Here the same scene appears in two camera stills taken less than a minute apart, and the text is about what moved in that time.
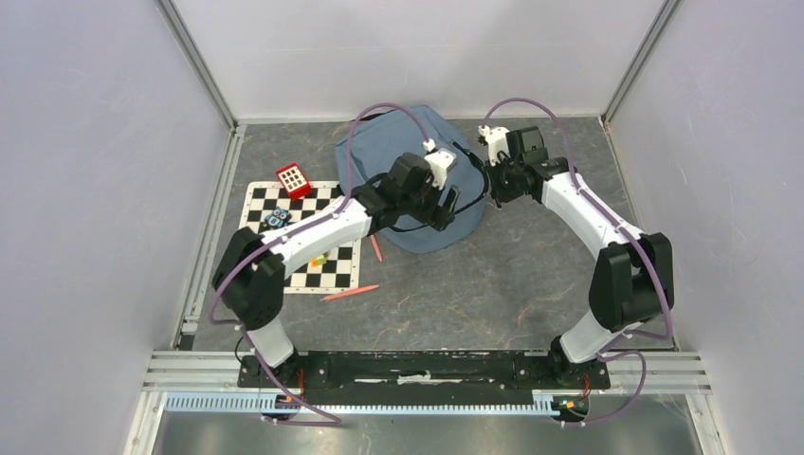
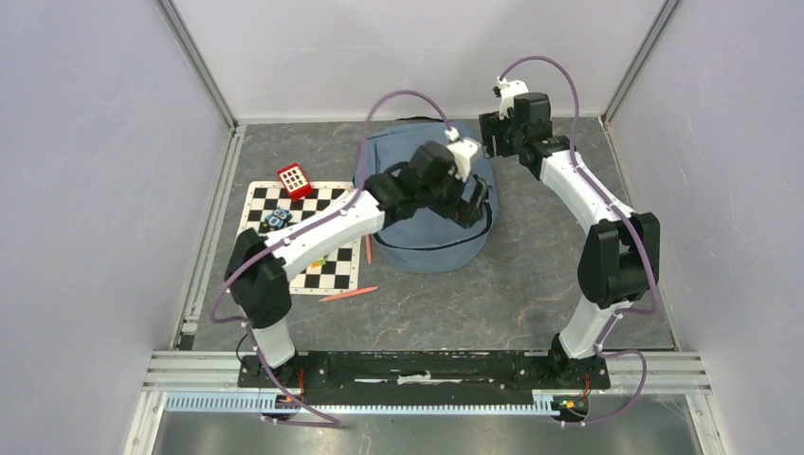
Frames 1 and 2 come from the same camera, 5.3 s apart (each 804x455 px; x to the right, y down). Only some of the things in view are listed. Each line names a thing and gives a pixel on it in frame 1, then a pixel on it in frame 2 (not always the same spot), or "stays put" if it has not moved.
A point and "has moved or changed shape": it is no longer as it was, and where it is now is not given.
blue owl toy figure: [277, 218] stays put
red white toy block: [294, 181] stays put
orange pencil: [376, 247] has moved or changed shape
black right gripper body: [504, 179] → [506, 136]
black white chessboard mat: [342, 271] stays put
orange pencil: [350, 292] stays put
